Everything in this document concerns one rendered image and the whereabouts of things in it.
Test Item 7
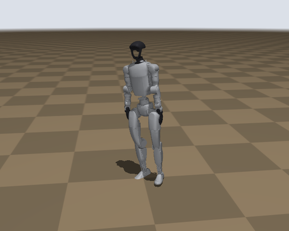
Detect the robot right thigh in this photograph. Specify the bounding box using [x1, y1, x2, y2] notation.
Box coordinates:
[129, 107, 147, 148]

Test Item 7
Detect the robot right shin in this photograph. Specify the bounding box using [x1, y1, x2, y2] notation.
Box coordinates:
[135, 143, 147, 172]

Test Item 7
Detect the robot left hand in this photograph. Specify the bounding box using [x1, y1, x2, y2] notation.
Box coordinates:
[157, 109, 163, 125]

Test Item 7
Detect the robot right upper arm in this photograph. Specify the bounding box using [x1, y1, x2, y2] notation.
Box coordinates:
[123, 65, 132, 93]

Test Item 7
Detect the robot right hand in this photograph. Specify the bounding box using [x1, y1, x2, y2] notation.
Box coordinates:
[125, 107, 130, 119]

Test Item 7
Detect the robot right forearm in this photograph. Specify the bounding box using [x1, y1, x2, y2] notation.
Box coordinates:
[123, 91, 131, 110]

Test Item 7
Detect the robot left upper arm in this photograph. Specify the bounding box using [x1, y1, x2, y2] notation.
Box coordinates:
[147, 64, 159, 94]

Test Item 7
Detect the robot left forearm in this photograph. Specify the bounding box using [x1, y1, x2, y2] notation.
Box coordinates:
[153, 86, 163, 112]

